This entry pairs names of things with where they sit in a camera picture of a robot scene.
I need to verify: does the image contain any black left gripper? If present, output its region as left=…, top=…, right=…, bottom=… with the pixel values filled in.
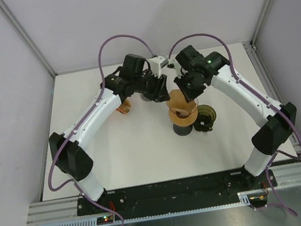
left=131, top=67, right=171, bottom=106

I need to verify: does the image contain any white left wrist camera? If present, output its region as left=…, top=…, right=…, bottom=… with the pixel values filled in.
left=147, top=56, right=169, bottom=78

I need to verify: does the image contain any brown paper coffee filter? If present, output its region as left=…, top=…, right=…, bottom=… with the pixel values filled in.
left=166, top=89, right=197, bottom=116

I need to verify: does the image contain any wooden dripper stand ring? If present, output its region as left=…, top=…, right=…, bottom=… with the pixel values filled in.
left=168, top=104, right=200, bottom=130

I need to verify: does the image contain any orange coffee filter box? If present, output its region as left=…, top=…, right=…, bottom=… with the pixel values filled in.
left=116, top=98, right=132, bottom=115

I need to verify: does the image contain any olive green plastic dripper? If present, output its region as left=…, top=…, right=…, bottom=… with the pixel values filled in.
left=193, top=104, right=217, bottom=133

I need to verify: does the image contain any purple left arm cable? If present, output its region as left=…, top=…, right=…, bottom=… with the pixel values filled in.
left=27, top=28, right=183, bottom=226

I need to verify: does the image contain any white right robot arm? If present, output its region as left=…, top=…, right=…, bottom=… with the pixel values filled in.
left=169, top=45, right=297, bottom=189

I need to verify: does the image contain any grey slotted cable duct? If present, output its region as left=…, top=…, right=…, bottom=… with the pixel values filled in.
left=42, top=194, right=250, bottom=226

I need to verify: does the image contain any pink glass dripper cone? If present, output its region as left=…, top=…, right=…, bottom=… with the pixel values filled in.
left=167, top=99, right=198, bottom=127

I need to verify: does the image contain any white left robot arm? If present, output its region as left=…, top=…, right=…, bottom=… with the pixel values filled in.
left=49, top=54, right=170, bottom=213

